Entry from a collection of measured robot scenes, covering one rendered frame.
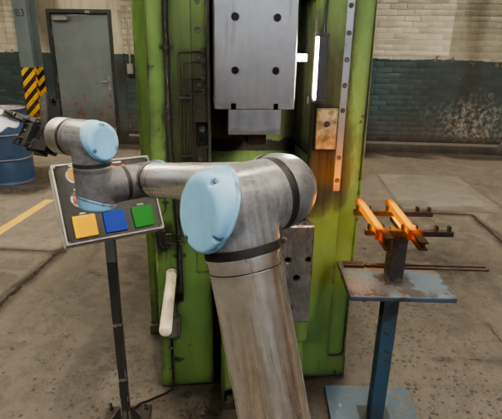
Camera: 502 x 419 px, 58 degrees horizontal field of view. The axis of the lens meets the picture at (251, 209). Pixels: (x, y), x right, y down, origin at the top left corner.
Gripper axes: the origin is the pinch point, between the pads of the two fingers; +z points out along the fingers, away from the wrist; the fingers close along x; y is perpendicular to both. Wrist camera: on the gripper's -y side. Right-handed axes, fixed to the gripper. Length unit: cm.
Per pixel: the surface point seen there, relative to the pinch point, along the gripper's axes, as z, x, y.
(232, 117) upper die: -24, 62, -35
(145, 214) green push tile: -7, 53, 9
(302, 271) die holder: -49, 108, 10
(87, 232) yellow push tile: 1.3, 38.2, 21.4
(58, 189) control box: 11.5, 29.3, 10.5
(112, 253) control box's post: 8, 59, 25
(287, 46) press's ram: -40, 58, -63
